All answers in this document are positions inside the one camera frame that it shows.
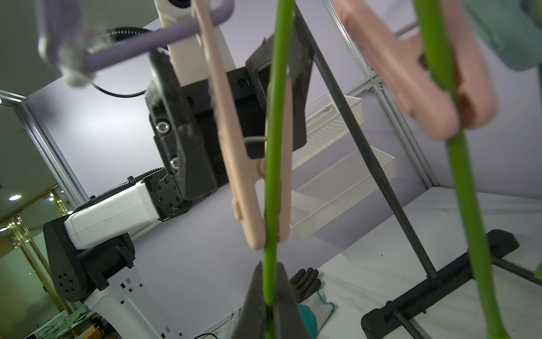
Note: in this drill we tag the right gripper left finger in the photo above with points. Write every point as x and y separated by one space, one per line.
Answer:
252 321

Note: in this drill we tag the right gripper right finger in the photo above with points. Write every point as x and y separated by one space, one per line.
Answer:
286 322

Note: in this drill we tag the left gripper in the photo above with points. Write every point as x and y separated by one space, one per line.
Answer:
208 132

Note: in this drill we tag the white tulip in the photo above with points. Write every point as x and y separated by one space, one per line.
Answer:
276 108

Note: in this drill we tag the purple clip hanger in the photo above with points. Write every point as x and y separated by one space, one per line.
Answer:
512 28

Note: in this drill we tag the cream tulip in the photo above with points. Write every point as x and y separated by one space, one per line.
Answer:
461 182

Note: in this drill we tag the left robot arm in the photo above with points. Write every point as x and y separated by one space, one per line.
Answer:
92 255

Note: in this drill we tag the green work glove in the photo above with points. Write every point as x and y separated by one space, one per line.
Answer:
315 311

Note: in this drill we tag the white mesh tiered shelf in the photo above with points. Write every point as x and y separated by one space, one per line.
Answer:
340 184

